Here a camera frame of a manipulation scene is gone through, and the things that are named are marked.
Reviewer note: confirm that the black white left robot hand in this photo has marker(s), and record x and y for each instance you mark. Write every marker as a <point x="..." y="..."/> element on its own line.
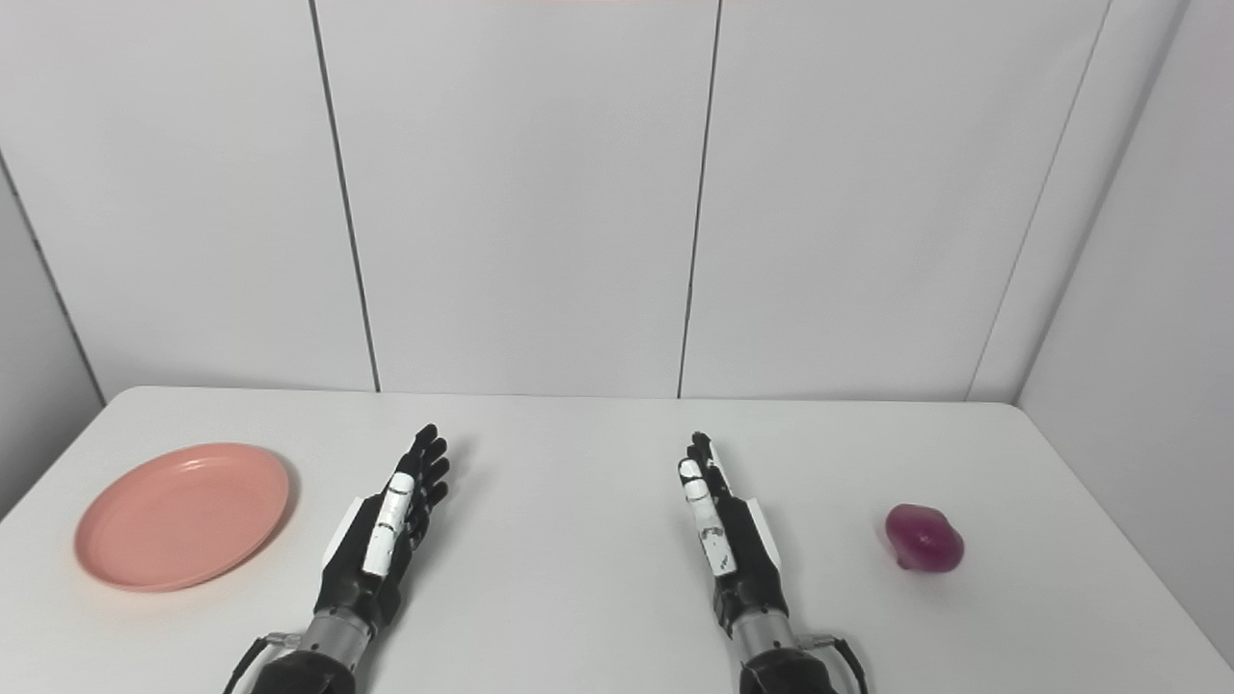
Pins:
<point x="371" y="578"/>

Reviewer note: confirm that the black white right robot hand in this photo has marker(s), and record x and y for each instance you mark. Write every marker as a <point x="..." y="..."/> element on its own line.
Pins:
<point x="752" y="578"/>

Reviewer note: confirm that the purple red onion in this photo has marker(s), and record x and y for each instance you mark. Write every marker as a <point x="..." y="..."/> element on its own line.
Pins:
<point x="925" y="540"/>

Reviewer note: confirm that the pink round plate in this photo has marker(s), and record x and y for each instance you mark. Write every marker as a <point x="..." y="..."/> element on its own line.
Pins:
<point x="183" y="516"/>

